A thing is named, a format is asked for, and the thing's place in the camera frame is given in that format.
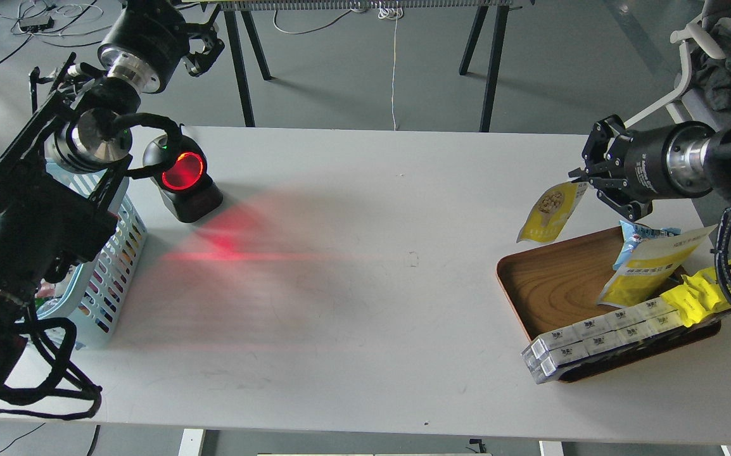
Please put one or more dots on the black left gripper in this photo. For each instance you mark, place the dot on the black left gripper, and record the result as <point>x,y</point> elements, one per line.
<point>144,37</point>

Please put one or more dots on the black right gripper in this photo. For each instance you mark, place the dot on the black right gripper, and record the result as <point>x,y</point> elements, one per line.
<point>631,169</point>

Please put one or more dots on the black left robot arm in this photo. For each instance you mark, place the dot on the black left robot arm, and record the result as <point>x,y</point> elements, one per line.
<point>90,122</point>

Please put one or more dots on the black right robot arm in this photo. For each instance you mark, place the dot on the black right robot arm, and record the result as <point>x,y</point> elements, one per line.
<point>716,162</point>

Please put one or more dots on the blue white snack bag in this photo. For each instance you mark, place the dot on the blue white snack bag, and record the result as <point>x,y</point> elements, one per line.
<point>634,233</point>

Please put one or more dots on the yellow white snack pouch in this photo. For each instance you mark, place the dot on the yellow white snack pouch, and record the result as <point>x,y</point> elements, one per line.
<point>650,264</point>

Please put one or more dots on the white boxed snack row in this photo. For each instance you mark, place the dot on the white boxed snack row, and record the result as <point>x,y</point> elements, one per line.
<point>556,353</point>

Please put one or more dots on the snack bag in basket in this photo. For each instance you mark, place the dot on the snack bag in basket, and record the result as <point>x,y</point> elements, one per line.
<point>47,296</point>

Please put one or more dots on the black barcode scanner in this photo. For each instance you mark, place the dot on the black barcode scanner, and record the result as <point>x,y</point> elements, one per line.
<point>186,189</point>

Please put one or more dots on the brown wooden tray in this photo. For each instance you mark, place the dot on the brown wooden tray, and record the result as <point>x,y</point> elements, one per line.
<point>556,285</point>

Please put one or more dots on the white chair with clothes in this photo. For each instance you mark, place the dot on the white chair with clothes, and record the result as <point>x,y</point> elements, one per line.
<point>702,90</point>

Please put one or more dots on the black table trestle legs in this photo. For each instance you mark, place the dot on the black table trestle legs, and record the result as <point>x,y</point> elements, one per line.
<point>358,57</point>

